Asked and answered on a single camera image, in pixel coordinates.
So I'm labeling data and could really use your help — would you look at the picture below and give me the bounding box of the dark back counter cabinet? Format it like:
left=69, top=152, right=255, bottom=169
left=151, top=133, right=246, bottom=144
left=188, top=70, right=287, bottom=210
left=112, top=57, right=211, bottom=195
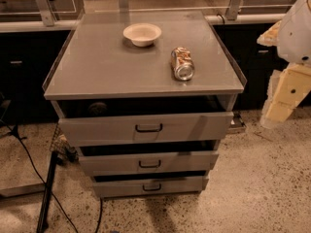
left=0, top=23, right=287, bottom=124

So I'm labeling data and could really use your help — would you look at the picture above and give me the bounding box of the black floor cable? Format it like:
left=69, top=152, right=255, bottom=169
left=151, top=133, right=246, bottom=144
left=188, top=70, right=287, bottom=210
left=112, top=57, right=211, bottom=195
left=0, top=118, right=104, bottom=233

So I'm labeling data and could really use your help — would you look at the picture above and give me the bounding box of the grey drawer cabinet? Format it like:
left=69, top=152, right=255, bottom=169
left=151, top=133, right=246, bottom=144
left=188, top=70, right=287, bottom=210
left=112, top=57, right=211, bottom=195
left=42, top=10, right=248, bottom=200

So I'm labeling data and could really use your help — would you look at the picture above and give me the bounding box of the grey drawer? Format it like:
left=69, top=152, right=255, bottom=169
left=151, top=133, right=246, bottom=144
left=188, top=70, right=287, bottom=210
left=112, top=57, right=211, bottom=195
left=79, top=141, right=219, bottom=177
left=51, top=95, right=238, bottom=148
left=93, top=171, right=209, bottom=198

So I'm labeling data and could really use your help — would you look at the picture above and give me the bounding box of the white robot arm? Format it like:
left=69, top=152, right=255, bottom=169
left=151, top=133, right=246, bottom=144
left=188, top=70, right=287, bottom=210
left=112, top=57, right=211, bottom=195
left=257, top=0, right=311, bottom=129

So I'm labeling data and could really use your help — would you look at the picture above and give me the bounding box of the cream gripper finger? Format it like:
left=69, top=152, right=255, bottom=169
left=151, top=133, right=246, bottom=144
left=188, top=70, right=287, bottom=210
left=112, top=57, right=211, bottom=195
left=257, top=21, right=281, bottom=47
left=259, top=99, right=295, bottom=129

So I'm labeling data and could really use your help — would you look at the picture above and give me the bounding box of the glass railing partition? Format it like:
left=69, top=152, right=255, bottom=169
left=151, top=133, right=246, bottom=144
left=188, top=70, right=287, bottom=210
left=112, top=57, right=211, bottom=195
left=0, top=0, right=311, bottom=27

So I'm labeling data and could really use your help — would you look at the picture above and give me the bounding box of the crushed silver soda can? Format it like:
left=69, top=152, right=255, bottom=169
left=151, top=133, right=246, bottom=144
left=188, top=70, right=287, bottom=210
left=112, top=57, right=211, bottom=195
left=171, top=47, right=194, bottom=82

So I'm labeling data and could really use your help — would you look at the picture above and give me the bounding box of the white paper bowl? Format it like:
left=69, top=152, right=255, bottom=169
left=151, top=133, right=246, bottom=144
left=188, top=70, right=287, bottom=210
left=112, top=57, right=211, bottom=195
left=123, top=23, right=161, bottom=48

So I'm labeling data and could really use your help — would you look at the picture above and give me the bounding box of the black tripod leg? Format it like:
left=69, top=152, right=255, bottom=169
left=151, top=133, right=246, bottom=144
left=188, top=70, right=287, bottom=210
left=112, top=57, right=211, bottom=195
left=36, top=151, right=57, bottom=233

